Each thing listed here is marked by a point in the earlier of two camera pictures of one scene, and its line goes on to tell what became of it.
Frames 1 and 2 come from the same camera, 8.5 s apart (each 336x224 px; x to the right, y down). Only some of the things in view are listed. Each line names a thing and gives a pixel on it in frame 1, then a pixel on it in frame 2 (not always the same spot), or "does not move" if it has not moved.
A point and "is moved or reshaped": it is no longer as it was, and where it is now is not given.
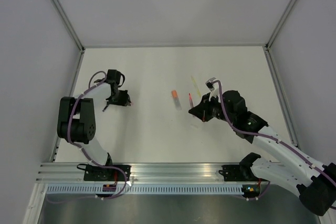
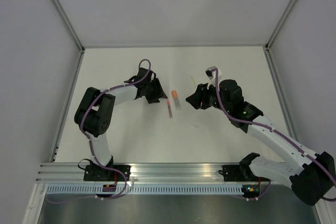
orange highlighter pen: [176, 98] does not move
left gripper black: [126, 100] to [159, 93]
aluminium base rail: [73, 174] does not move
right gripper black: [201, 110] to [200, 95]
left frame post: [61, 11] does not move
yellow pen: [199, 93] does not move
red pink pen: [191, 103] is moved or reshaped
